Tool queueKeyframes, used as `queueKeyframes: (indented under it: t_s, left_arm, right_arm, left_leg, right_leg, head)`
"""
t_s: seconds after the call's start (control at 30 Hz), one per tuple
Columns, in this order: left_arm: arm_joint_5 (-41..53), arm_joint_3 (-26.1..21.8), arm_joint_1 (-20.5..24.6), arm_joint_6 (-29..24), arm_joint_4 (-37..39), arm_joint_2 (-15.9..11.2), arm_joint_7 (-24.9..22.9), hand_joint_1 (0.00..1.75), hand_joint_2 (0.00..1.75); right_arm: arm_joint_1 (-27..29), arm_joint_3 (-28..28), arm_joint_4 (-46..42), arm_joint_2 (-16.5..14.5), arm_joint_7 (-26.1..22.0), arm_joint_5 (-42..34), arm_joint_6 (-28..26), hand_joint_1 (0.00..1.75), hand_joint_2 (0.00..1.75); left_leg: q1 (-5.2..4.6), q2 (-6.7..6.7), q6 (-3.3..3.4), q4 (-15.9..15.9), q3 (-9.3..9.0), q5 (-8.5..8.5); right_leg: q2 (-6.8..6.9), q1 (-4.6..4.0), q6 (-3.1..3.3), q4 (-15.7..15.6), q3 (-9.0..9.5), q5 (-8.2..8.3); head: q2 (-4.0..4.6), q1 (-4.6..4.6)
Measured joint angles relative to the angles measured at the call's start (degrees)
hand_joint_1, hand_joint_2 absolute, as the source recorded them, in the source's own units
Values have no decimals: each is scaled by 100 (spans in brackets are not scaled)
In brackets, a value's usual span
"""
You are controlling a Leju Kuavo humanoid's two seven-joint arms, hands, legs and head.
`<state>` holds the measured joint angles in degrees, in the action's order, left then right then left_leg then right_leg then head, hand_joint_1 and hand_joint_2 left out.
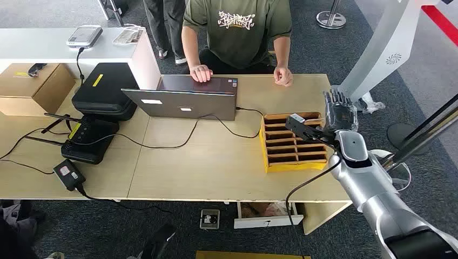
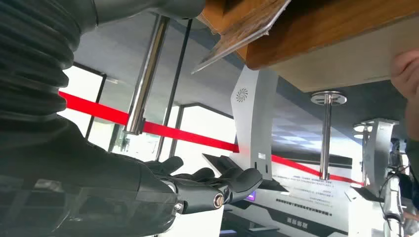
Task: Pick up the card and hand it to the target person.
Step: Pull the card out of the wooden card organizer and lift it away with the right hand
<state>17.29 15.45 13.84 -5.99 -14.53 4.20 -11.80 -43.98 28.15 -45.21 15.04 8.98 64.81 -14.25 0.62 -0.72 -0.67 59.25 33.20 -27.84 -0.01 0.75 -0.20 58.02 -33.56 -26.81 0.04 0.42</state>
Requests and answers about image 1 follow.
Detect wrapped paper packet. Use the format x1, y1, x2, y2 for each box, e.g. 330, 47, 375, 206
112, 28, 144, 45

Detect dark sunglasses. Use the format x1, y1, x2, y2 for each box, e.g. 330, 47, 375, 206
27, 63, 48, 78

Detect person's right hand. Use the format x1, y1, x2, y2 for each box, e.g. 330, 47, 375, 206
190, 64, 214, 83

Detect black power adapter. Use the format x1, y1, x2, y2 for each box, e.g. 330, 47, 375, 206
52, 159, 86, 192

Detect chrome stanchion base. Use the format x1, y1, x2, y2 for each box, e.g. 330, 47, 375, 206
315, 0, 347, 30

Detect yellow wooden card organiser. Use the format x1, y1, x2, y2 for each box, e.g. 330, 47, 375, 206
259, 112, 329, 174

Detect black round stand base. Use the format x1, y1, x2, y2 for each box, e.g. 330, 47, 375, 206
387, 123, 430, 155

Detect white slanted stand column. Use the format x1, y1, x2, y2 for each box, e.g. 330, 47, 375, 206
338, 0, 441, 103

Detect floor power socket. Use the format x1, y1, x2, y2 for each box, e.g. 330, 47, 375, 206
199, 209, 220, 230

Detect standing person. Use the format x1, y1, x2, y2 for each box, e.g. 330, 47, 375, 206
143, 0, 188, 66

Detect person's hand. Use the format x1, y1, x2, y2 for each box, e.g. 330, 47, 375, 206
273, 66, 294, 87
190, 64, 214, 83

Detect black chair leg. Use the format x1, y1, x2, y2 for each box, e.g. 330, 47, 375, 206
141, 223, 177, 259

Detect grey card reader terminal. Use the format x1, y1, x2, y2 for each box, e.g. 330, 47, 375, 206
65, 25, 104, 49

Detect white open drawer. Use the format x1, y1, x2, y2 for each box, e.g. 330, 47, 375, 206
234, 202, 304, 230

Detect black slanted stand poles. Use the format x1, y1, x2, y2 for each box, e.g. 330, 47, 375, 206
381, 93, 458, 172

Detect brown cardboard box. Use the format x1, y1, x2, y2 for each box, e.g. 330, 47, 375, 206
0, 63, 77, 118

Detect grey open laptop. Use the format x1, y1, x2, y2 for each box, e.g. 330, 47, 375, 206
120, 74, 239, 121

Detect person's left hand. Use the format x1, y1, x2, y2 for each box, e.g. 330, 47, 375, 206
273, 66, 294, 87

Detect seated person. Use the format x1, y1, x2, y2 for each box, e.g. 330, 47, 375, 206
180, 0, 294, 87

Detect thin black router cable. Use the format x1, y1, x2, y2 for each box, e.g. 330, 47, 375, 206
0, 127, 71, 175

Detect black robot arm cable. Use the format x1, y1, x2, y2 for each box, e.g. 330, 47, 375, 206
285, 154, 343, 259

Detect metal furniture leg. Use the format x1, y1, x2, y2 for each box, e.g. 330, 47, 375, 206
97, 0, 130, 28

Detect black adapter cable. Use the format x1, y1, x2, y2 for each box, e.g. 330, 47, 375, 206
76, 184, 174, 215

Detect black card reader cable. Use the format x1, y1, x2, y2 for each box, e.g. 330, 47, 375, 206
75, 47, 86, 86

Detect clear plastic bag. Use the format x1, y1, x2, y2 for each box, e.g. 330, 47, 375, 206
352, 91, 386, 115

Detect dark bundle of clothing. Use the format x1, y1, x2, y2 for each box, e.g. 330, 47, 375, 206
0, 200, 47, 259

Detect black router with antennae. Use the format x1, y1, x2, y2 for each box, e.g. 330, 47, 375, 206
25, 113, 120, 165

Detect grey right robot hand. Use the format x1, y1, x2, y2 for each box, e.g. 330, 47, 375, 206
323, 88, 359, 133

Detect black laptop power cable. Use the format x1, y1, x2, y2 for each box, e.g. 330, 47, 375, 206
70, 106, 265, 150

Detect white counter cabinet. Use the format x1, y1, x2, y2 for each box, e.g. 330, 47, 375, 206
0, 26, 163, 90

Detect black hard carry case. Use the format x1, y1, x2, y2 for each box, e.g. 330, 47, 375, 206
71, 63, 140, 121

